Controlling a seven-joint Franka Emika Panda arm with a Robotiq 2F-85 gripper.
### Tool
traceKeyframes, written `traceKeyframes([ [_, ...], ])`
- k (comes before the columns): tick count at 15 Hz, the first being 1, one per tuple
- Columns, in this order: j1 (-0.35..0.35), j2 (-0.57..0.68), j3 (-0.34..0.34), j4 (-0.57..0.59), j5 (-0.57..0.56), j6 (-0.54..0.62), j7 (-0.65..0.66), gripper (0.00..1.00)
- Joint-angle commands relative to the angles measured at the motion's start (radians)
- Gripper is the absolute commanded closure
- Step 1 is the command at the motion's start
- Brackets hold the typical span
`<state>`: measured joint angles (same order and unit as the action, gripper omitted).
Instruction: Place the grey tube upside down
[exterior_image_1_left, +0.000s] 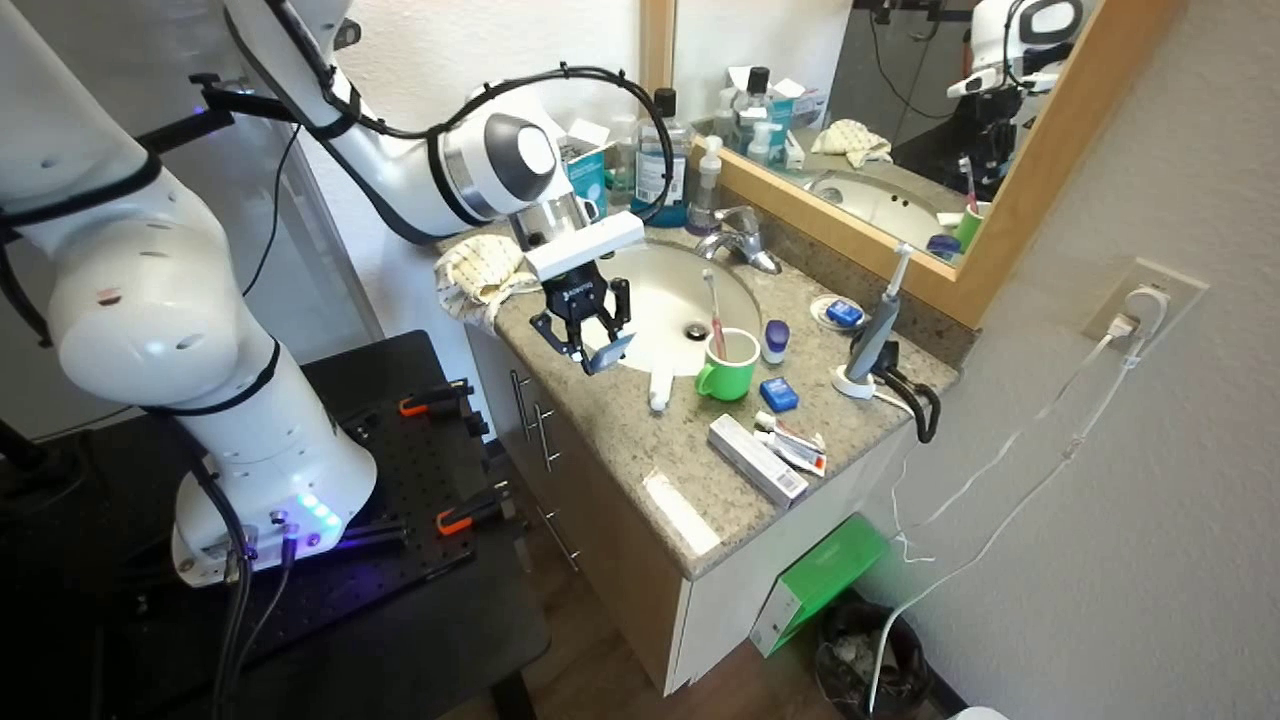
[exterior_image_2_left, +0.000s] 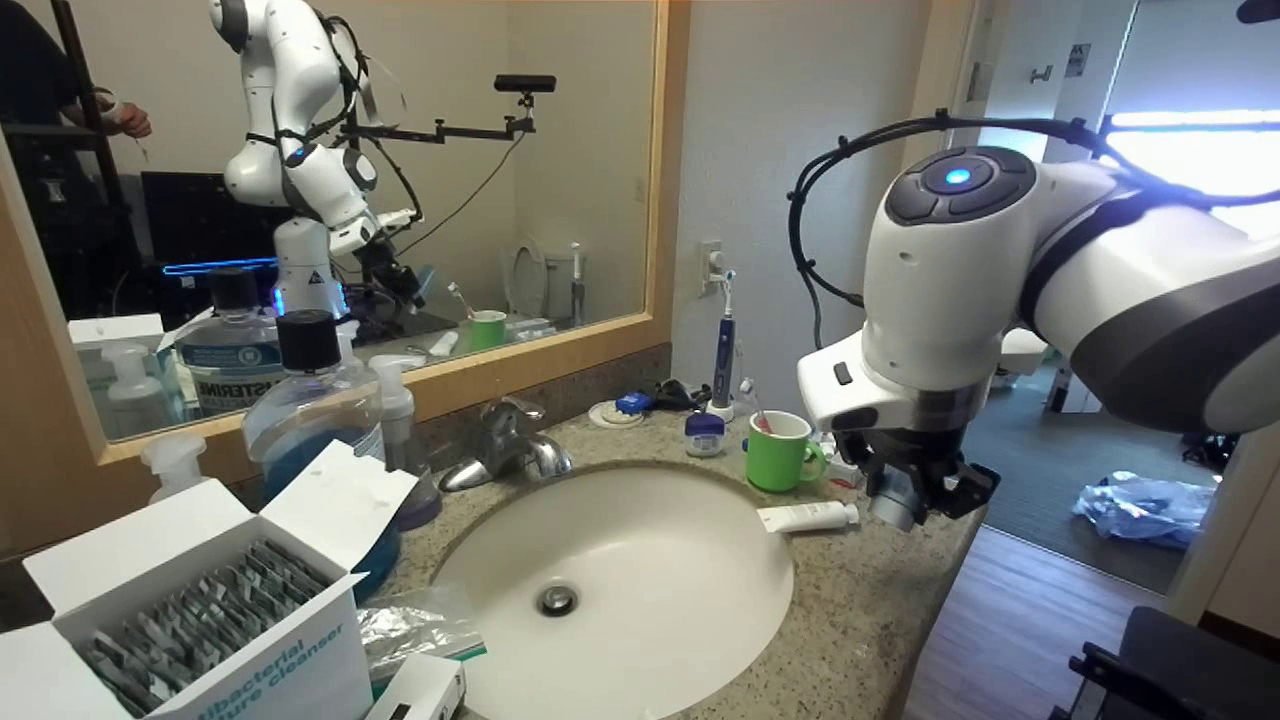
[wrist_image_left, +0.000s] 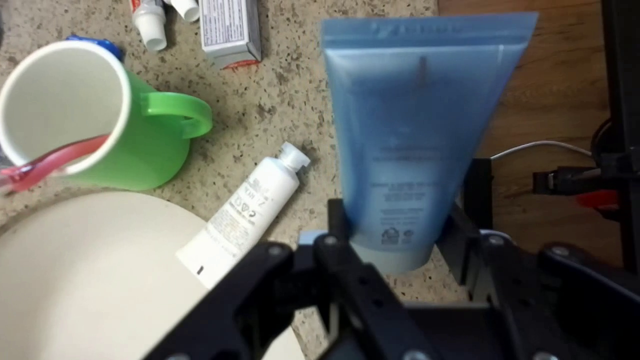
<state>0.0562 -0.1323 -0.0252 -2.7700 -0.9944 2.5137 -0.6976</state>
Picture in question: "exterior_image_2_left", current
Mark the white spray bottle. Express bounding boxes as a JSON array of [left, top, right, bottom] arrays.
[[135, 434, 213, 507]]

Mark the chrome faucet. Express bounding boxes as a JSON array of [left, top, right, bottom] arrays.
[[437, 397, 578, 497]]

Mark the small jar with blue lid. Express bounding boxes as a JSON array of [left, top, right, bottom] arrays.
[[681, 403, 736, 466]]

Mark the open white carton box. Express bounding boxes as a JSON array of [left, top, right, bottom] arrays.
[[0, 437, 423, 720]]

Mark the small white box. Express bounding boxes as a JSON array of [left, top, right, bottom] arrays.
[[361, 654, 469, 720]]

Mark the blue electric toothbrush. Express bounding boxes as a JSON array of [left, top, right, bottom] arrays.
[[705, 253, 745, 421]]

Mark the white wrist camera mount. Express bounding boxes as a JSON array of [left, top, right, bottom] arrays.
[[794, 326, 933, 434]]

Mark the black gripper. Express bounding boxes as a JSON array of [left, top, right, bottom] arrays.
[[835, 397, 1009, 529]]

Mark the blue mouthwash bottle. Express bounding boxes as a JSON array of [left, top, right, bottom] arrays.
[[242, 309, 405, 597]]

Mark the wall power outlet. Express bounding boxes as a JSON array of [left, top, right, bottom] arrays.
[[692, 236, 742, 306]]

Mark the white cream tube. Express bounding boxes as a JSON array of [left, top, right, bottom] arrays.
[[753, 497, 866, 540]]

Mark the small clear soap bottle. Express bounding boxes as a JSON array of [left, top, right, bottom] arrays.
[[363, 353, 420, 472]]

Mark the granite top vanity cabinet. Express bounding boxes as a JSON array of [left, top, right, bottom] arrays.
[[357, 397, 993, 720]]

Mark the blue plastic bag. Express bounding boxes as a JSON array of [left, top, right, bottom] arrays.
[[1072, 470, 1222, 551]]

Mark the wood framed mirror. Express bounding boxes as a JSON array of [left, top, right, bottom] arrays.
[[0, 0, 697, 472]]

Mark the green mug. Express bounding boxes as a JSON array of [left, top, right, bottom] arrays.
[[742, 403, 832, 502]]

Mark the white oval sink basin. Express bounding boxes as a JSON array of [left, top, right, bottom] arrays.
[[423, 456, 799, 720]]

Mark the crumpled pale wrapper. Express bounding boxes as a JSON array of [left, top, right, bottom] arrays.
[[353, 606, 493, 700]]

